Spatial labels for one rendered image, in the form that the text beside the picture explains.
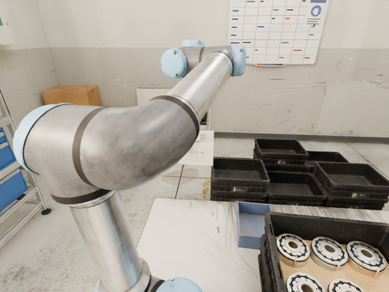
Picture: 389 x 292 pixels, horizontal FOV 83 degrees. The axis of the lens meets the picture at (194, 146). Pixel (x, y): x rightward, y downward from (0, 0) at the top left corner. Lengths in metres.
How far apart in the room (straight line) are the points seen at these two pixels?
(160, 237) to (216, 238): 0.24
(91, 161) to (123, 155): 0.04
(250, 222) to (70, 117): 0.92
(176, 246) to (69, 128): 0.77
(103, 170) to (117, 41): 3.28
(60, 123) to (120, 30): 3.20
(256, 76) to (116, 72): 2.02
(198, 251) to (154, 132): 0.75
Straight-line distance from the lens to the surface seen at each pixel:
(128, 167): 0.28
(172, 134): 0.29
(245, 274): 0.94
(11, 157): 2.18
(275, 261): 0.71
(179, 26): 3.29
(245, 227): 1.08
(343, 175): 2.10
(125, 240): 0.48
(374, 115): 4.15
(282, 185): 1.96
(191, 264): 0.94
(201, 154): 0.79
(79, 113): 0.33
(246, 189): 1.60
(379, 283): 0.93
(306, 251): 0.86
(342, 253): 0.90
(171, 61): 0.62
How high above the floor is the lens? 1.47
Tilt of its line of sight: 27 degrees down
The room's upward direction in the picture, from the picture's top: straight up
